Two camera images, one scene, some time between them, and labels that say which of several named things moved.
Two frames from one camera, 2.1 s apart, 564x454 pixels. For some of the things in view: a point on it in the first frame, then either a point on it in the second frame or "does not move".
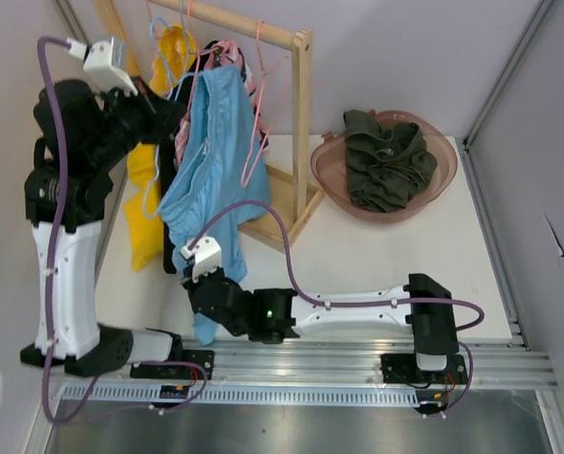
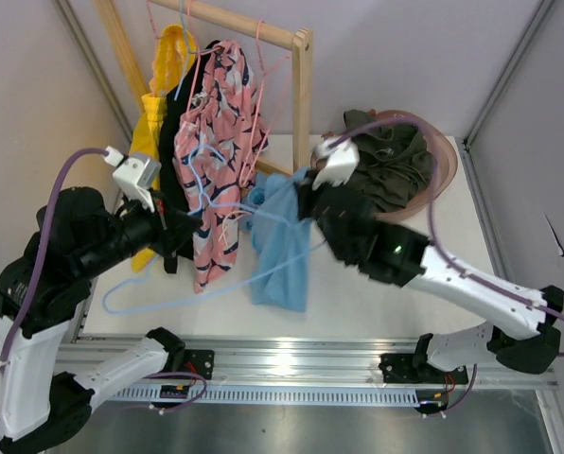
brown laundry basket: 328,167 does not move
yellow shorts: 175,48 does not move
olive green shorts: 386,167 does not move
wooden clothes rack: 290,203 does not move
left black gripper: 162,115 -> 171,227
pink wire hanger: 262,81 does not move
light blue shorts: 226,167 -> 281,240
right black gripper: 216,272 -> 308,196
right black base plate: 403,369 does not move
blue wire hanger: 155,21 -> 225,286
